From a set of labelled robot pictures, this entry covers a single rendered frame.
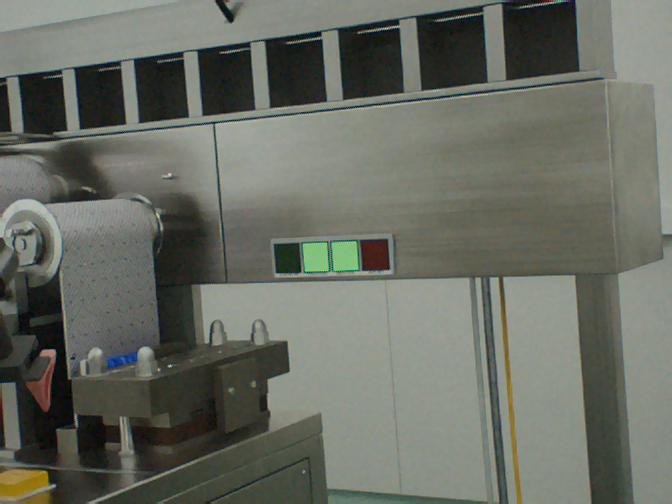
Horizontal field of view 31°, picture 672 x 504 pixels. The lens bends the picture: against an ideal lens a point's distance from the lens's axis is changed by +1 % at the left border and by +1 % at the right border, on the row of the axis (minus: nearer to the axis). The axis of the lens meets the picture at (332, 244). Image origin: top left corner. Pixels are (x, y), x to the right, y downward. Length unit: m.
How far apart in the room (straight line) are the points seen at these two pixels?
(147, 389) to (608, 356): 0.77
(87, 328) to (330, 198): 0.47
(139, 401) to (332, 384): 3.03
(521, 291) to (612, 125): 2.62
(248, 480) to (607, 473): 0.61
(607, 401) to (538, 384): 2.42
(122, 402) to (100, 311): 0.23
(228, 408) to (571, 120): 0.73
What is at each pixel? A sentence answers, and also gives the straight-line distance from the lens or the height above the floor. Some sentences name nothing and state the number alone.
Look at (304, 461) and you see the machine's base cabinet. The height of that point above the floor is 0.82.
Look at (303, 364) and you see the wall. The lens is 4.97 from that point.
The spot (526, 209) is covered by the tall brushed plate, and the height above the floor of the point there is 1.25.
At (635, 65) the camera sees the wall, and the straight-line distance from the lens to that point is 4.31.
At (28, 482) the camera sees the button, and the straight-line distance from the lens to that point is 1.82.
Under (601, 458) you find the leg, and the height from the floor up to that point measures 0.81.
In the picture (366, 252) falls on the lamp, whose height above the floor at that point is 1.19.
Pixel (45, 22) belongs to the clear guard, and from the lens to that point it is 2.52.
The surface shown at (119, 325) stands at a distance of 2.14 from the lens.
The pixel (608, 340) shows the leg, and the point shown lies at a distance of 2.08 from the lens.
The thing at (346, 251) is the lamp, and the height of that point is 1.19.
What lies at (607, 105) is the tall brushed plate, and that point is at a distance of 1.89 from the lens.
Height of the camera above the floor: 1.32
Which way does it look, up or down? 3 degrees down
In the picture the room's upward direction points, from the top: 4 degrees counter-clockwise
